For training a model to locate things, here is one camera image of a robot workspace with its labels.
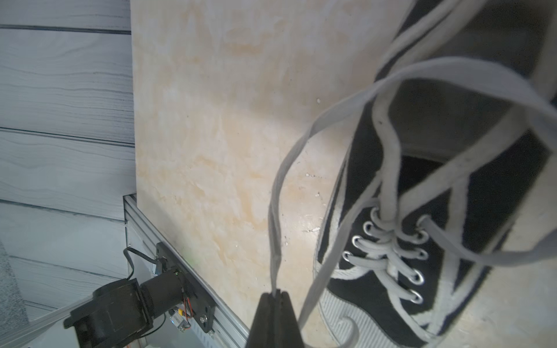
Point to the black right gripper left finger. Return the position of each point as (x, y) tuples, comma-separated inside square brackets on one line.
[(261, 334)]

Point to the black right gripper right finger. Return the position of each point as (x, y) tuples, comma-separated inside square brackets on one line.
[(287, 332)]

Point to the black white canvas sneaker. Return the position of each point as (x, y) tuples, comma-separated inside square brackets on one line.
[(520, 35)]

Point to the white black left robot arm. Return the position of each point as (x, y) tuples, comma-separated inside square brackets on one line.
[(124, 311)]

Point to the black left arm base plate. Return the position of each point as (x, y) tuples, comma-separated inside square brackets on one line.
[(201, 305)]

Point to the aluminium front rail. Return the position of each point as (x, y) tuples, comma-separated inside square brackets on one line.
[(228, 330)]

